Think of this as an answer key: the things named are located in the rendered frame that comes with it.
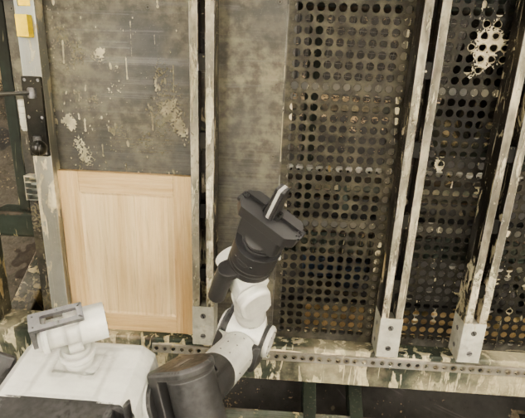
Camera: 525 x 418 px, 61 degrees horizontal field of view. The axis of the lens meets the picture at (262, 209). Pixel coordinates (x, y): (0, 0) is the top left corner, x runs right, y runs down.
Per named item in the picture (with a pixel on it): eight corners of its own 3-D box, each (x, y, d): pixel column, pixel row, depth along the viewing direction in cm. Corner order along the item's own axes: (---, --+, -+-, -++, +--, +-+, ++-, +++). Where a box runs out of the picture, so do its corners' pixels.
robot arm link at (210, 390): (243, 405, 89) (217, 443, 76) (203, 411, 91) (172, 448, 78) (229, 348, 89) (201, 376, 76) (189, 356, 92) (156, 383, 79)
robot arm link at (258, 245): (287, 252, 69) (265, 292, 77) (317, 221, 75) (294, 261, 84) (226, 205, 72) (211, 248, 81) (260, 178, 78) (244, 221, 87)
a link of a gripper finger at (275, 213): (288, 183, 70) (277, 209, 75) (277, 192, 68) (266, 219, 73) (296, 189, 70) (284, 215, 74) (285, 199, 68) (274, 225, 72)
